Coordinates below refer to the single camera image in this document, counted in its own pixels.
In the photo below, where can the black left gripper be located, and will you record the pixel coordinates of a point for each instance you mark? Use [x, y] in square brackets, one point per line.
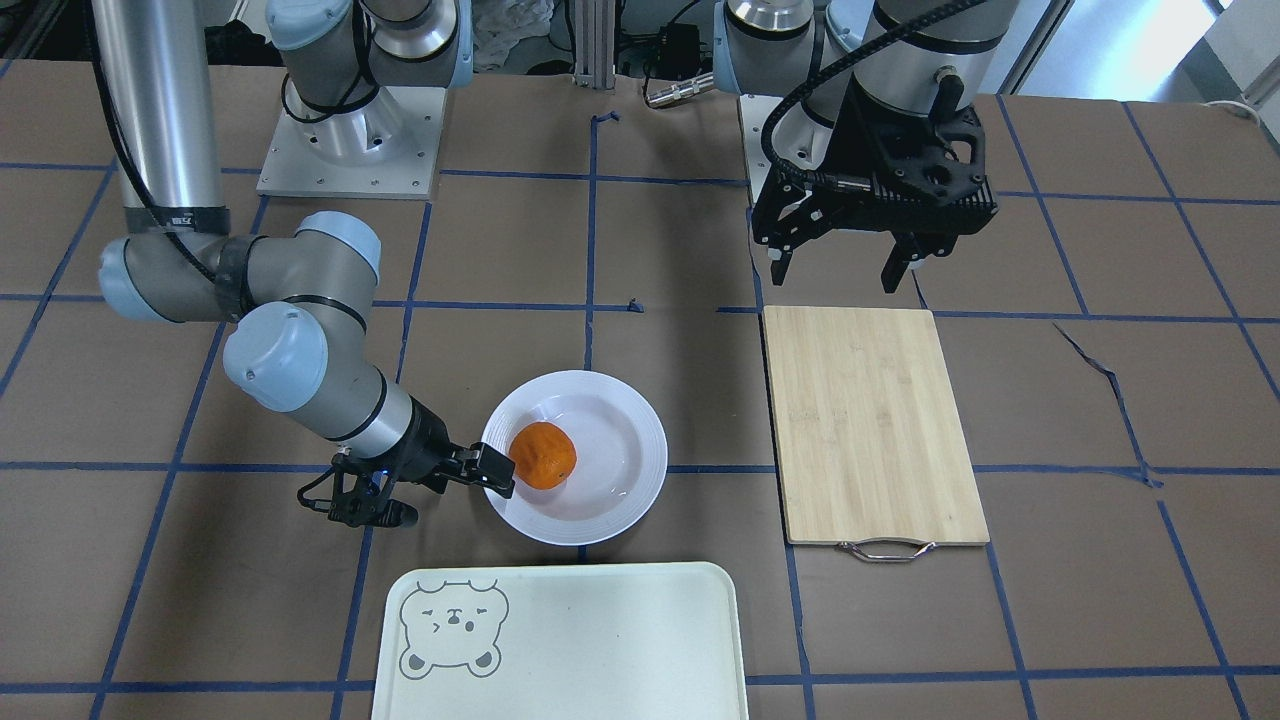
[848, 140]

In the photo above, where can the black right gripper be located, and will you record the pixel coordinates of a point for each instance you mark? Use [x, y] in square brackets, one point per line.
[424, 443]

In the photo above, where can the orange fruit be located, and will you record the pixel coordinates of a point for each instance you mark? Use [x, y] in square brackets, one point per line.
[544, 455]

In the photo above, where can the white round plate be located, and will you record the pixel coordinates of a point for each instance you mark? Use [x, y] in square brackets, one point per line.
[621, 452]

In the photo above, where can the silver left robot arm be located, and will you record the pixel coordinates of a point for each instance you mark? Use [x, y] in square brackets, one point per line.
[805, 55]

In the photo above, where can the cream bear tray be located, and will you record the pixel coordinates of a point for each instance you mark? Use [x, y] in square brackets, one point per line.
[655, 640]

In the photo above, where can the bamboo cutting board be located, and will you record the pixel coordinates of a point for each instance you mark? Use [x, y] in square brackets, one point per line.
[870, 447]

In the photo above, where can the black power adapter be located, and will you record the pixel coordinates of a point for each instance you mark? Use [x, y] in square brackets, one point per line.
[678, 51]

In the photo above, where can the aluminium frame post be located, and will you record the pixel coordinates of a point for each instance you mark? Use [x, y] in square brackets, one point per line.
[594, 33]

